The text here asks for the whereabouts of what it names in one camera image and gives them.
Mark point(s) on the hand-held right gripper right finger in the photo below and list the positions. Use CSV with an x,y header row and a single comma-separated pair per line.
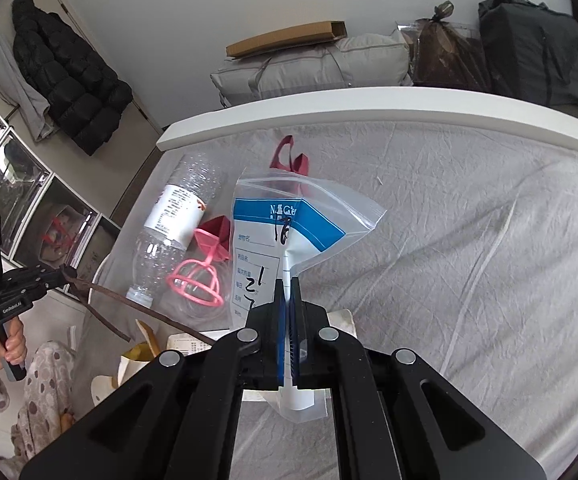
x,y
295,341

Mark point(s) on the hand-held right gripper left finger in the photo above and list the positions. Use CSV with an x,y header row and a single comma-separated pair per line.
x,y
268,341

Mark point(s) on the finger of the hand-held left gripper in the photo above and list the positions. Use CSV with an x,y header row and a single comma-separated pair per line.
x,y
34,275
49,291

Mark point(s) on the white QR code package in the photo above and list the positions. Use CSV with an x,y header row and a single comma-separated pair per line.
x,y
189,344

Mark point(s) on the clear zip bag blue label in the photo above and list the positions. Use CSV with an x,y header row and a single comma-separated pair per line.
x,y
269,220

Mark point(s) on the person's left hand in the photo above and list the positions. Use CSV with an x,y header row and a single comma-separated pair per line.
x,y
13,345

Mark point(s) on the stack of clear storage boxes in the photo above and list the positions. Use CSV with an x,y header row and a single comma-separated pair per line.
x,y
24,200

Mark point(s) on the yellow paper bag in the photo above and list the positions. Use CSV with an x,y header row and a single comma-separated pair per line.
x,y
136,355

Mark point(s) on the clear plastic bottle white label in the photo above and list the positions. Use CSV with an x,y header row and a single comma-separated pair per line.
x,y
179,210

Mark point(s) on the grey bed sheet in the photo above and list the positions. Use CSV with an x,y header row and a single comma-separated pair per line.
x,y
469,260

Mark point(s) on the grey hoodie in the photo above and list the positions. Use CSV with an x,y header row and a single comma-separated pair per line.
x,y
16,80

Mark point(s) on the black puffer jacket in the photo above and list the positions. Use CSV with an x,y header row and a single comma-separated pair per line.
x,y
69,80

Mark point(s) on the light grey storage bag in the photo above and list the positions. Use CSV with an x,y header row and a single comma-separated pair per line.
x,y
314,67

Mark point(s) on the long cardboard box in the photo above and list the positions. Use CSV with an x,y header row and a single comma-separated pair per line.
x,y
284,40

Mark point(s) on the brown bag in clear plastic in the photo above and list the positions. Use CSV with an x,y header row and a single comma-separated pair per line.
x,y
444,55

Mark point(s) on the dark grey storage bag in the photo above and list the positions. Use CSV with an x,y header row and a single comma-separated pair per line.
x,y
534,50

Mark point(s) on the pink plastic frame toy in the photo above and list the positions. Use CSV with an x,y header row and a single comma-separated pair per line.
x,y
203,241

